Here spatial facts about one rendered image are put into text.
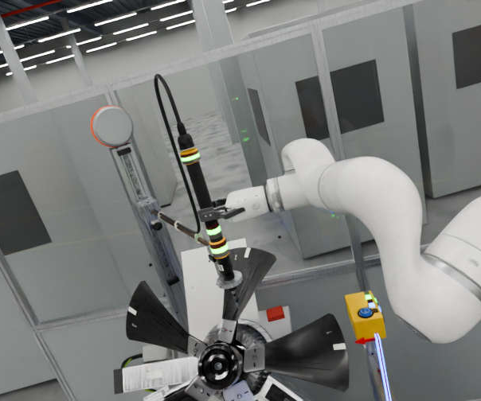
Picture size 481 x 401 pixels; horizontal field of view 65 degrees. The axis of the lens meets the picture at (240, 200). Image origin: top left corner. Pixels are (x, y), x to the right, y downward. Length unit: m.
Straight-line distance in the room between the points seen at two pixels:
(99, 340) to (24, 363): 1.50
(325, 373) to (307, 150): 0.60
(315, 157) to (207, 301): 0.82
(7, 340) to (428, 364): 2.94
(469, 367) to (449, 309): 1.88
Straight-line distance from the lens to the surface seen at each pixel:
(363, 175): 0.54
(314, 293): 1.91
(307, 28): 1.59
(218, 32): 5.06
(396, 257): 0.53
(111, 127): 1.56
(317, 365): 1.13
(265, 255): 1.17
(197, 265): 1.48
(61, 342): 2.37
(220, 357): 1.15
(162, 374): 1.38
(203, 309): 1.46
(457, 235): 0.55
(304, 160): 0.79
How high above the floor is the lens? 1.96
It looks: 19 degrees down
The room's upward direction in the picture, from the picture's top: 16 degrees counter-clockwise
